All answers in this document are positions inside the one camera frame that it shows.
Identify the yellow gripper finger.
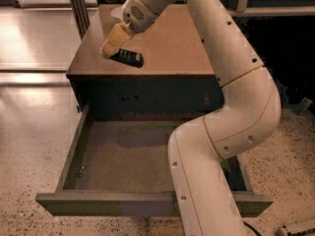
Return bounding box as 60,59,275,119
99,23,134,59

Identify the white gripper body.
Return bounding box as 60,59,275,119
121,0,159,33

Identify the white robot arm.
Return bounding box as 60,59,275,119
100,0,281,236

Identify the open top drawer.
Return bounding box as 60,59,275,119
34,101,274,218

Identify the white ceramic bowl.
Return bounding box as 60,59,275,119
110,6,123,24

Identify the brown wooden cabinet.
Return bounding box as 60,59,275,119
67,5,223,120

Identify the white power strip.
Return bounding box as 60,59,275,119
277,218,315,236

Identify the metal window frame post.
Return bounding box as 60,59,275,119
70,0,90,39

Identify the black floor cable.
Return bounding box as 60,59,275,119
243,220,264,236

